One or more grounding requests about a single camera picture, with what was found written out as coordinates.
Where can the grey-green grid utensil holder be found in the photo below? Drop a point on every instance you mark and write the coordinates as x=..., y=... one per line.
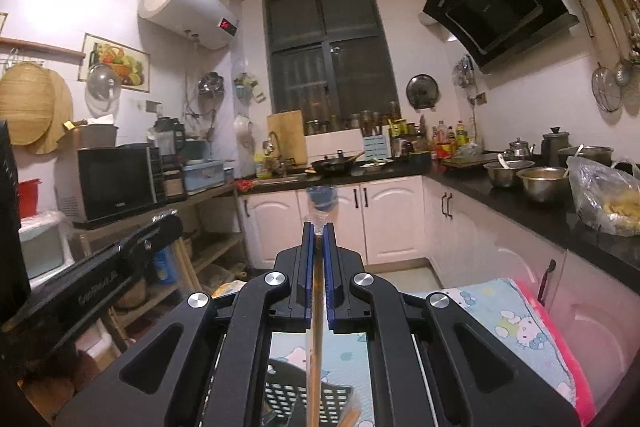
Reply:
x=285, y=392

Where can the steel teapot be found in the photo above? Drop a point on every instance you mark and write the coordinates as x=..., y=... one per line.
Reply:
x=517, y=150

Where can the round bamboo tray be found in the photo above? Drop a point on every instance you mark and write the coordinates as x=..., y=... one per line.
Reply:
x=25, y=104

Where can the blue bottle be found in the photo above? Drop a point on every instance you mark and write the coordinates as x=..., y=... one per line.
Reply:
x=165, y=267

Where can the glass pot lid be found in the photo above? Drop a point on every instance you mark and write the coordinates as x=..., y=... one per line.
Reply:
x=103, y=82

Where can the white toaster oven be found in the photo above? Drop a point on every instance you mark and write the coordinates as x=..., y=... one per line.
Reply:
x=42, y=247

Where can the wooden cutting board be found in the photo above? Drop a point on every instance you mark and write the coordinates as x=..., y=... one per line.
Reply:
x=286, y=134

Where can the green wall organizer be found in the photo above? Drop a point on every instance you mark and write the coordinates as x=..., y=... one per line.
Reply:
x=248, y=88

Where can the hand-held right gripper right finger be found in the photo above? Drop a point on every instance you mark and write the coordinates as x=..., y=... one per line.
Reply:
x=328, y=252

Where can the round wooden board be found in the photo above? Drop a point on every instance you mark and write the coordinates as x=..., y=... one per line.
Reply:
x=62, y=112

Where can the cartoon cat printed blanket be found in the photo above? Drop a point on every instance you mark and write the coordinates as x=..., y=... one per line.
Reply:
x=510, y=322

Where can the steel kitchen faucet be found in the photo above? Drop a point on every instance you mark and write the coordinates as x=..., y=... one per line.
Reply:
x=274, y=147

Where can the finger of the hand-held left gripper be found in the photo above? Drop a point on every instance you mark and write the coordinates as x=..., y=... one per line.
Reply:
x=160, y=232

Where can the black wok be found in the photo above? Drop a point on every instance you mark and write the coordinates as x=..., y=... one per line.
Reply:
x=332, y=165

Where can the pale blue plastic box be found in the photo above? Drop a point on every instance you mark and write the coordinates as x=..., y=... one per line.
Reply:
x=202, y=177

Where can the clear plastic bag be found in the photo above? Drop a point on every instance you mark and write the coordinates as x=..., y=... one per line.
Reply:
x=600, y=192

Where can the framed fruit picture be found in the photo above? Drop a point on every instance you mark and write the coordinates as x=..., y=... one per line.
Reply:
x=117, y=62

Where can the wooden wall shelf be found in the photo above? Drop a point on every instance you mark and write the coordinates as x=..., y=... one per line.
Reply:
x=45, y=47

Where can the pink blanket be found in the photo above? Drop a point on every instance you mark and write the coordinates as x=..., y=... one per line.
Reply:
x=575, y=372

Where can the large steel pot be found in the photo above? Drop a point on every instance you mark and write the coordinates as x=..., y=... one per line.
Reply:
x=595, y=155

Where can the hanging steel ladle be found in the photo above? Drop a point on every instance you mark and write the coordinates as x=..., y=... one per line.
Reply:
x=622, y=72

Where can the wooden shelf rack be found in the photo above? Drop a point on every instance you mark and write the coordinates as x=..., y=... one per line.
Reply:
x=215, y=252

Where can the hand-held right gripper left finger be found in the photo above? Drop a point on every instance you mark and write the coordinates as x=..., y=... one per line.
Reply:
x=310, y=252

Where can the black kettle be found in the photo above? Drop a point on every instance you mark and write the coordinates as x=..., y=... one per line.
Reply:
x=555, y=149

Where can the dark serving tray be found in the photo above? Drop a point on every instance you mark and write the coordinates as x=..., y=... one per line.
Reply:
x=470, y=160

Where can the hanging steel bowls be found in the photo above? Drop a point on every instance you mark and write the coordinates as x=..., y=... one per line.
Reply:
x=210, y=83

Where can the black microwave oven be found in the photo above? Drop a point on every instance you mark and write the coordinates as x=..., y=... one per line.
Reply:
x=110, y=184

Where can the white knife block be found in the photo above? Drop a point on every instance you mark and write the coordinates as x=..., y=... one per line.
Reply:
x=377, y=144

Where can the large steel bowl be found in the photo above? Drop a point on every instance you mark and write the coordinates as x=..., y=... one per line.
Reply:
x=542, y=187

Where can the row of glass jars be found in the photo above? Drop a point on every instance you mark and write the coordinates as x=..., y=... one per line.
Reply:
x=360, y=119

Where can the dark framed window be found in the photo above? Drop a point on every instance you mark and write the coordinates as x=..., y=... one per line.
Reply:
x=345, y=22

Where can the hanging mesh strainer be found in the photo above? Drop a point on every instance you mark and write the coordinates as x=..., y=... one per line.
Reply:
x=606, y=89

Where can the black round wall lid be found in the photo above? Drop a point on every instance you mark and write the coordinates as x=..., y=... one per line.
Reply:
x=423, y=92

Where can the group of seasoning bottles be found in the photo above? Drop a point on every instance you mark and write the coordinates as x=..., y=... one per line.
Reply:
x=445, y=137

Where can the hanging cleaver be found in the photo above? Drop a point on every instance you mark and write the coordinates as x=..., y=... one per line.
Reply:
x=588, y=7

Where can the grey metal pot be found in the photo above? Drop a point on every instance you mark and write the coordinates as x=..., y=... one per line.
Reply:
x=97, y=137

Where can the small steel bowl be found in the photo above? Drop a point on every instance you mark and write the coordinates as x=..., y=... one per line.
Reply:
x=502, y=177

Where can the red plastic bucket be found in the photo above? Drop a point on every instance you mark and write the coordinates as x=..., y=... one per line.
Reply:
x=29, y=199

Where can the white cylindrical water heater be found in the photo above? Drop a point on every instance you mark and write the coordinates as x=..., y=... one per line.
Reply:
x=175, y=2

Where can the bamboo chopsticks pair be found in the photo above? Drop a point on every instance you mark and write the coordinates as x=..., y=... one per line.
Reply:
x=315, y=357

